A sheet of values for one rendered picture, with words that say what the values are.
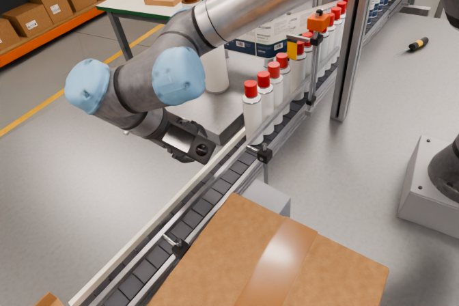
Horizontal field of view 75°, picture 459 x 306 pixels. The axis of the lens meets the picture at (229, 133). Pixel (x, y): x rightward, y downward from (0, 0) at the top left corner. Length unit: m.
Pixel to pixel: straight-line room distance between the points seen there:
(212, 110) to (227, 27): 0.58
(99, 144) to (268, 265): 0.83
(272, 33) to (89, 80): 0.82
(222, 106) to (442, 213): 0.68
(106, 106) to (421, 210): 0.69
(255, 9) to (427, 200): 0.55
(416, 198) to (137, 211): 0.69
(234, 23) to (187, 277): 0.36
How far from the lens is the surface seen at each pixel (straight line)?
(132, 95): 0.44
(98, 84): 0.45
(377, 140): 1.02
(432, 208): 0.81
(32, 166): 1.21
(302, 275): 0.43
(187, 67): 0.41
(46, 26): 4.48
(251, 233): 0.46
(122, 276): 0.66
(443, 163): 0.79
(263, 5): 0.46
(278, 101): 0.89
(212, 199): 0.79
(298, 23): 1.21
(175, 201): 0.77
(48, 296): 0.85
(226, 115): 1.01
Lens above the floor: 1.52
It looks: 43 degrees down
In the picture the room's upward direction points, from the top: 9 degrees counter-clockwise
